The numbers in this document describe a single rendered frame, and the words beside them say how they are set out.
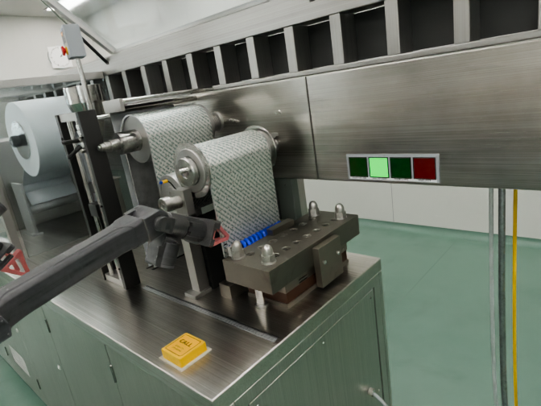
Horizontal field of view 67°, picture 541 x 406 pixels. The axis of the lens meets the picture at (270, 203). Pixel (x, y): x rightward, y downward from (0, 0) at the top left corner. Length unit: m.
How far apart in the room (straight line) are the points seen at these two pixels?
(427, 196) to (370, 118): 2.65
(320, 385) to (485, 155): 0.67
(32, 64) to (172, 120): 5.61
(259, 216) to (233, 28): 0.59
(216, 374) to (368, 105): 0.72
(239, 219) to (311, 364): 0.41
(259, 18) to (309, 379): 0.99
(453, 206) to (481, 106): 2.70
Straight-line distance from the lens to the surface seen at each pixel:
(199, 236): 1.01
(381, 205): 3.93
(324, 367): 1.12
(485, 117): 1.00
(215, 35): 1.44
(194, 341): 0.96
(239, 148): 1.12
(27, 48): 6.85
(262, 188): 1.18
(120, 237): 0.87
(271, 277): 0.95
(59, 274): 0.82
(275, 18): 1.26
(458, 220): 3.69
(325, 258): 1.08
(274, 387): 0.97
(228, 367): 0.90
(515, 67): 0.98
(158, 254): 0.96
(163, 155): 1.25
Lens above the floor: 1.43
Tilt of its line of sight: 16 degrees down
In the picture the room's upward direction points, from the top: 9 degrees counter-clockwise
